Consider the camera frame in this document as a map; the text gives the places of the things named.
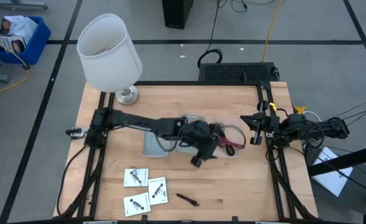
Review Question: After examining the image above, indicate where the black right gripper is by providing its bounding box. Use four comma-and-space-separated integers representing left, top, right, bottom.
240, 101, 281, 146

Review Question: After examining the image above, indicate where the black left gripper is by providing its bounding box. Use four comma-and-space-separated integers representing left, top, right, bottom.
190, 123, 226, 169

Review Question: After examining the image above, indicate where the black cable bundle red tie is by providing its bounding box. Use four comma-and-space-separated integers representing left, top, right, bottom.
222, 144, 237, 157

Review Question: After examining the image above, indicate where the white square booklet with picture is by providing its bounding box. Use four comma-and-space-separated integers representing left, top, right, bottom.
123, 168, 150, 188
122, 192, 152, 218
147, 177, 169, 206

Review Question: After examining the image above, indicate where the light grey plastic bin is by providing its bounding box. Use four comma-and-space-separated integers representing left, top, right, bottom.
170, 112, 213, 157
141, 129, 175, 157

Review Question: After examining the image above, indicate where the blue plastic floor bin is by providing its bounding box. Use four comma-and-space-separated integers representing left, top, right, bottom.
0, 15, 52, 66

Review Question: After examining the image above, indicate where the black vented computer case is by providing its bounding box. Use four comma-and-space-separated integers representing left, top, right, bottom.
198, 62, 280, 83

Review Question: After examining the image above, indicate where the thin black pen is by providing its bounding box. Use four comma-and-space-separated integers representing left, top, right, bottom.
175, 193, 200, 207

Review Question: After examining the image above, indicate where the white paper sheet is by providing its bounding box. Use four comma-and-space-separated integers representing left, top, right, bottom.
311, 146, 354, 198

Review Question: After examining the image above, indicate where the black metal beam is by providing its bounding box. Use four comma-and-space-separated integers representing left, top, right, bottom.
306, 142, 366, 177

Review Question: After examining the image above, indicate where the table lamp white shade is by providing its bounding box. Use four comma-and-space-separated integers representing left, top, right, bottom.
76, 13, 144, 106

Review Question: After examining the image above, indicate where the black computer tower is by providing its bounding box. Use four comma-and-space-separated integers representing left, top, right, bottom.
162, 0, 194, 30

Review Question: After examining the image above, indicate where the white box with photo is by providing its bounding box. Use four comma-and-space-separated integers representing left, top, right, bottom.
0, 15, 24, 35
0, 34, 27, 54

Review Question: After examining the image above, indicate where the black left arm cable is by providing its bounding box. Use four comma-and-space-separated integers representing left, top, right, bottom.
153, 123, 190, 153

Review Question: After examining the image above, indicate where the white cable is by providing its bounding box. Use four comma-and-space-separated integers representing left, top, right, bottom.
303, 110, 322, 123

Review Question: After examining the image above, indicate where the black aluminium extrusion frame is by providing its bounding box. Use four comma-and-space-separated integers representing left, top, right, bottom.
55, 80, 319, 224

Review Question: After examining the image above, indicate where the yellow hanging cable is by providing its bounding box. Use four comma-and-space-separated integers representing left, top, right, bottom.
0, 26, 30, 99
261, 0, 283, 63

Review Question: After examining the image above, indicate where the black hanging cable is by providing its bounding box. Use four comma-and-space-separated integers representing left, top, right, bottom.
196, 0, 224, 68

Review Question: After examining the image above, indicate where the grey metal clamp bracket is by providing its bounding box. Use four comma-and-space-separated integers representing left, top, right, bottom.
65, 126, 91, 140

